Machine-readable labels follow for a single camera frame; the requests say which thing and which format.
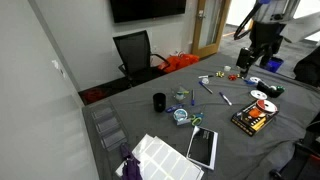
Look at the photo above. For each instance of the black bulky equipment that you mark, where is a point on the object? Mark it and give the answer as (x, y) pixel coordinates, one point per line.
(308, 68)

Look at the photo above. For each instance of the grey tablecloth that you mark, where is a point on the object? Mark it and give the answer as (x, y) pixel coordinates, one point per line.
(226, 146)

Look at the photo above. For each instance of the white label sheets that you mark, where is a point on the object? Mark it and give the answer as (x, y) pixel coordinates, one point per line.
(163, 160)

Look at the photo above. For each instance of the wooden glass door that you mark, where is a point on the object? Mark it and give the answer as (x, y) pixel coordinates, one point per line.
(196, 33)

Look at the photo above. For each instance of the clear plastic box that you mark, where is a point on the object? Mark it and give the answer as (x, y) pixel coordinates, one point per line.
(179, 97)

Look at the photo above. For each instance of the orange cloth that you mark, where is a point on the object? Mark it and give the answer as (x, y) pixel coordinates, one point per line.
(180, 62)

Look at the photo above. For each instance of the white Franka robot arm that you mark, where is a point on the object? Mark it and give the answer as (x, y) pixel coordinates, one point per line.
(276, 10)

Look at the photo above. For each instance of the purple cloth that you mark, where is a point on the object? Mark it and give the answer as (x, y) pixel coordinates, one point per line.
(130, 165)

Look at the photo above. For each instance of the red gift bow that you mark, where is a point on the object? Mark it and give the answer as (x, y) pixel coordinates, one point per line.
(232, 77)

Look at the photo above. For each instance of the black mesh office chair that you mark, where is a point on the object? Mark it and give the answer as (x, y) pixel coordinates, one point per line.
(133, 50)

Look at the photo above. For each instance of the gold gift bow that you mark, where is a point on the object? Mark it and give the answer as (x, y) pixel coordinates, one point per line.
(238, 75)
(219, 74)

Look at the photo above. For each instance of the thick clear tape roll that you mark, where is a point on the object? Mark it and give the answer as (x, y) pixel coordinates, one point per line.
(227, 68)

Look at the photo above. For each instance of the blue bin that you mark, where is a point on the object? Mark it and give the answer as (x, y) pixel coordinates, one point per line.
(275, 65)

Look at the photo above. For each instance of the red white ribbon spool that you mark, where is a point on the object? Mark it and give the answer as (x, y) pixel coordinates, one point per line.
(266, 106)

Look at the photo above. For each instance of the black tape dispenser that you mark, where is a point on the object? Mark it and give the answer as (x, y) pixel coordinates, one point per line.
(266, 89)

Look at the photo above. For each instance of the green marker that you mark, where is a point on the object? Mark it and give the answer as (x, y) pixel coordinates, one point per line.
(184, 92)

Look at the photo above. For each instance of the small clear tape roll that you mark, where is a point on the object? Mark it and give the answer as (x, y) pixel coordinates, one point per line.
(205, 81)

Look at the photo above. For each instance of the blue white marker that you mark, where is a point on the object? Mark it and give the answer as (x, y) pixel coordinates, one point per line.
(226, 99)

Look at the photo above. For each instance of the green blue scissors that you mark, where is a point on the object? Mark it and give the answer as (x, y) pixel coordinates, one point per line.
(196, 120)

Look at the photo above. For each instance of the black mug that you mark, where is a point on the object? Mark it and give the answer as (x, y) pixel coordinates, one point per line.
(159, 102)

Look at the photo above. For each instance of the black white marker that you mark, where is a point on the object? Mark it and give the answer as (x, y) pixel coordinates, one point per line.
(205, 76)

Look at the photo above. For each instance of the black red equipment frame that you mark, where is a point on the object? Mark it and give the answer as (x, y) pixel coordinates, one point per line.
(300, 160)

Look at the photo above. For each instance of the small blue plastic tool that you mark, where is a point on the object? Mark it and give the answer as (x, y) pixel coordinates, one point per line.
(174, 108)

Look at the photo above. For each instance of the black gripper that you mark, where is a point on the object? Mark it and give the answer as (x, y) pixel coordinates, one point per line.
(245, 58)

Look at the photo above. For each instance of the clear acrylic tray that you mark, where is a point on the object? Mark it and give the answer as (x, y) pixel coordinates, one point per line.
(108, 125)

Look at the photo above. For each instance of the green gift bow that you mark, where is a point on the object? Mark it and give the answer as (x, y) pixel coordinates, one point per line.
(280, 89)

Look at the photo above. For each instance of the black wall television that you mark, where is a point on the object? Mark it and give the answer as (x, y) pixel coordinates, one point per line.
(146, 9)

